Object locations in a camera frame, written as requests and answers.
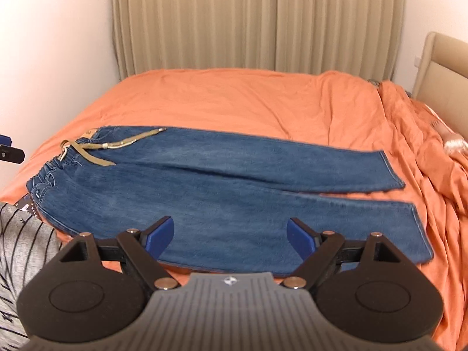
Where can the blue denim jeans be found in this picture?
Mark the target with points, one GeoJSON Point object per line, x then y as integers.
{"type": "Point", "coordinates": [230, 195]}

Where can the orange bed sheet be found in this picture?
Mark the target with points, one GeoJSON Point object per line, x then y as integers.
{"type": "Point", "coordinates": [332, 109]}

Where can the beige pleated curtain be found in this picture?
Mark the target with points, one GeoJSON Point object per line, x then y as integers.
{"type": "Point", "coordinates": [359, 37]}

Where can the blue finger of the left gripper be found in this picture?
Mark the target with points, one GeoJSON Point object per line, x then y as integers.
{"type": "Point", "coordinates": [8, 153]}

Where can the beige padded headboard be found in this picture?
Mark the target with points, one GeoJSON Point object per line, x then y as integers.
{"type": "Point", "coordinates": [441, 81]}

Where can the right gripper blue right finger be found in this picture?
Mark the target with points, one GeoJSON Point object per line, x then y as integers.
{"type": "Point", "coordinates": [306, 242]}

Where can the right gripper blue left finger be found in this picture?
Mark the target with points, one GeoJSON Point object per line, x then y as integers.
{"type": "Point", "coordinates": [155, 239]}

